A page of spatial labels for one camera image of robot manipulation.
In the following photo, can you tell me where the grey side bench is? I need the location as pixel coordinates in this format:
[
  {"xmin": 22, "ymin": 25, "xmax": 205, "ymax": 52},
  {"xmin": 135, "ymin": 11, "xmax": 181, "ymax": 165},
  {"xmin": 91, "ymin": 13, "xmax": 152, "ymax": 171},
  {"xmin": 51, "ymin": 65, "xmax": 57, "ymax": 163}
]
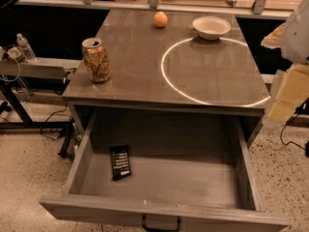
[{"xmin": 0, "ymin": 56, "xmax": 81, "ymax": 131}]

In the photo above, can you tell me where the black rxbar chocolate wrapper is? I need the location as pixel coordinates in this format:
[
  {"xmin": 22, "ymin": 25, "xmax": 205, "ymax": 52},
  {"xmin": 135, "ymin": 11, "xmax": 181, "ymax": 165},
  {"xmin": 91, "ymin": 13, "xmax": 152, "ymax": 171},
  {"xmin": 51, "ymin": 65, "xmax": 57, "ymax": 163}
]
[{"xmin": 109, "ymin": 145, "xmax": 131, "ymax": 181}]

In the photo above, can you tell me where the black drawer handle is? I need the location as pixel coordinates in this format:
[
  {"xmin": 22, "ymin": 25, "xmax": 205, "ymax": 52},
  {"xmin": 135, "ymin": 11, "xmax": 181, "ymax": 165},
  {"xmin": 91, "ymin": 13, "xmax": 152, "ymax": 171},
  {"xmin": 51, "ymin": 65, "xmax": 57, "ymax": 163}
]
[{"xmin": 141, "ymin": 215, "xmax": 182, "ymax": 232}]

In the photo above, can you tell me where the black cable right floor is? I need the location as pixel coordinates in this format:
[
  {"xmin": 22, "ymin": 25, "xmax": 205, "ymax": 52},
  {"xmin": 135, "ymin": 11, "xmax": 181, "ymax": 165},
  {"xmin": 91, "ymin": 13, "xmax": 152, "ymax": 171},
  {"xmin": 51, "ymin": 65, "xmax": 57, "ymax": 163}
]
[{"xmin": 279, "ymin": 113, "xmax": 309, "ymax": 158}]

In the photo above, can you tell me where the clear plastic water bottle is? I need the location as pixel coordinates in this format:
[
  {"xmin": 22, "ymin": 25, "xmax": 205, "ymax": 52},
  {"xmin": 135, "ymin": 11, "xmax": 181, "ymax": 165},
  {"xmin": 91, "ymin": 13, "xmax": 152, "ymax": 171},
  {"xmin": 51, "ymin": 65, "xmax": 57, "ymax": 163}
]
[{"xmin": 16, "ymin": 33, "xmax": 37, "ymax": 63}]

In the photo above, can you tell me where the coiled cable bundle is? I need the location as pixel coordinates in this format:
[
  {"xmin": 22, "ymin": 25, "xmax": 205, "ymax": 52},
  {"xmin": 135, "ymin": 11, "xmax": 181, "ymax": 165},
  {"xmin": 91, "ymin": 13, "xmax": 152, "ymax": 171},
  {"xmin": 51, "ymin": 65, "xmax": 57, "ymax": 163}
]
[{"xmin": 0, "ymin": 43, "xmax": 26, "ymax": 83}]

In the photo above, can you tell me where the orange fruit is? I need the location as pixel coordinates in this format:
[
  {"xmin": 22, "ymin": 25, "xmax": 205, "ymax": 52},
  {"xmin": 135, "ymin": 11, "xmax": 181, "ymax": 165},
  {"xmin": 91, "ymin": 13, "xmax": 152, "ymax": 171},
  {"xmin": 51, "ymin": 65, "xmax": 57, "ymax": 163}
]
[{"xmin": 154, "ymin": 12, "xmax": 168, "ymax": 27}]

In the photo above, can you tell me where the gold drink can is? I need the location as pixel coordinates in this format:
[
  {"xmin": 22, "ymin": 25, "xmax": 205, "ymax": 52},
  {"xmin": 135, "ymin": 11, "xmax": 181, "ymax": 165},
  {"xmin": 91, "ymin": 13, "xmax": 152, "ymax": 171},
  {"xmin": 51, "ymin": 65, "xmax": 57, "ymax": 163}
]
[{"xmin": 82, "ymin": 38, "xmax": 110, "ymax": 83}]

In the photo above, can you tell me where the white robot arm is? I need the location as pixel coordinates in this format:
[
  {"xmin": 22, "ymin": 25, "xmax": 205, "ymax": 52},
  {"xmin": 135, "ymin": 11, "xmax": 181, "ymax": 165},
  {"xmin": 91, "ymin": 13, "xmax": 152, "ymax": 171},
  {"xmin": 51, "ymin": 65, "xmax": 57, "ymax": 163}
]
[{"xmin": 261, "ymin": 0, "xmax": 309, "ymax": 124}]

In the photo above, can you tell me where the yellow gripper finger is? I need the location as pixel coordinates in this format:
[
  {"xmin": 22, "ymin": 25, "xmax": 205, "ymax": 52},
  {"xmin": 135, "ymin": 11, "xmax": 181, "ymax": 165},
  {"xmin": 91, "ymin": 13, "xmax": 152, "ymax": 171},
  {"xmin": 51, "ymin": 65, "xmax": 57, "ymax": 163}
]
[
  {"xmin": 261, "ymin": 23, "xmax": 285, "ymax": 49},
  {"xmin": 268, "ymin": 63, "xmax": 309, "ymax": 124}
]

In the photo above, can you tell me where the grey cabinet counter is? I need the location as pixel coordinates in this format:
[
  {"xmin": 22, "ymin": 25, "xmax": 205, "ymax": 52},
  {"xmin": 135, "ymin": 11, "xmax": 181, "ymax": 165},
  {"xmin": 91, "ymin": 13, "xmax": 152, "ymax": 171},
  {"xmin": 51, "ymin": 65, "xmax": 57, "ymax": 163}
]
[{"xmin": 63, "ymin": 10, "xmax": 270, "ymax": 143}]

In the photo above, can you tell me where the black floor cable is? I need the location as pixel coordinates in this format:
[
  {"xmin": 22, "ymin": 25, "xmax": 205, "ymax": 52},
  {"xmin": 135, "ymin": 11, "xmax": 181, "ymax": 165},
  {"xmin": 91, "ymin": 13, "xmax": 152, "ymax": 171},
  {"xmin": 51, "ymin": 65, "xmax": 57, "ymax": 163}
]
[{"xmin": 39, "ymin": 101, "xmax": 70, "ymax": 142}]

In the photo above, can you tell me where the white paper bowl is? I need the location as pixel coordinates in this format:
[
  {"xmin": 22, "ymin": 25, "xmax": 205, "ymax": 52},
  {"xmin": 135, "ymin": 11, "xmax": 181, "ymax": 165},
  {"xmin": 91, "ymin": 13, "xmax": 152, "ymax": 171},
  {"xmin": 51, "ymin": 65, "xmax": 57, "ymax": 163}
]
[{"xmin": 192, "ymin": 16, "xmax": 231, "ymax": 40}]

